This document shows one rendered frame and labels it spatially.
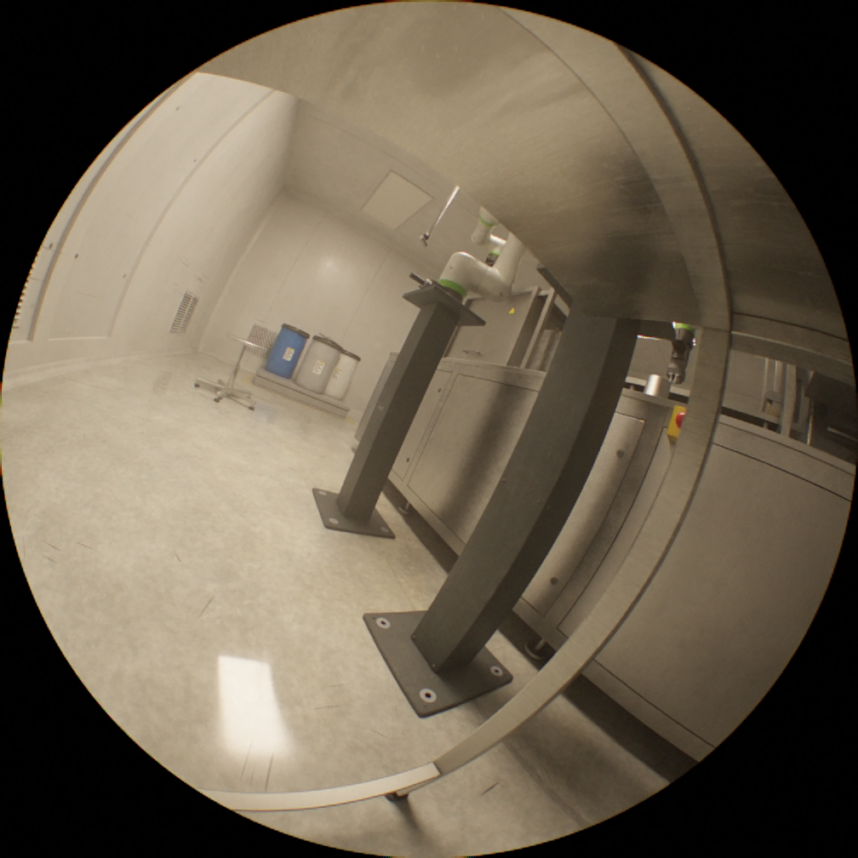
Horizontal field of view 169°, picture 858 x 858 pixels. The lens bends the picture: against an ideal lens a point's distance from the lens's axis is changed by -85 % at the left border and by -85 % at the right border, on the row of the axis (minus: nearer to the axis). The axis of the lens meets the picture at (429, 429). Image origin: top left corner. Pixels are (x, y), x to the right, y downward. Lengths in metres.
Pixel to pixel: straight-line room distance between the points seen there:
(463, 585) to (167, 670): 0.58
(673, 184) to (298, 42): 0.22
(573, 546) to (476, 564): 0.32
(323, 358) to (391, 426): 2.43
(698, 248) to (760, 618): 0.70
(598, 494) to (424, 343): 0.76
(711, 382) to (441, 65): 0.26
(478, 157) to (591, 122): 0.08
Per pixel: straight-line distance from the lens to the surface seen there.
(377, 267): 4.73
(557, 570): 0.83
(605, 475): 0.80
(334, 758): 0.56
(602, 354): 0.55
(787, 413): 1.00
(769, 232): 0.22
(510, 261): 1.28
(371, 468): 1.09
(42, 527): 0.84
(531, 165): 0.21
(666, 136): 0.16
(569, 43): 0.15
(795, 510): 0.78
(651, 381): 0.93
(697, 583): 0.75
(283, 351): 3.71
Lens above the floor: 0.52
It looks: 3 degrees down
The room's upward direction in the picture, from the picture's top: 24 degrees clockwise
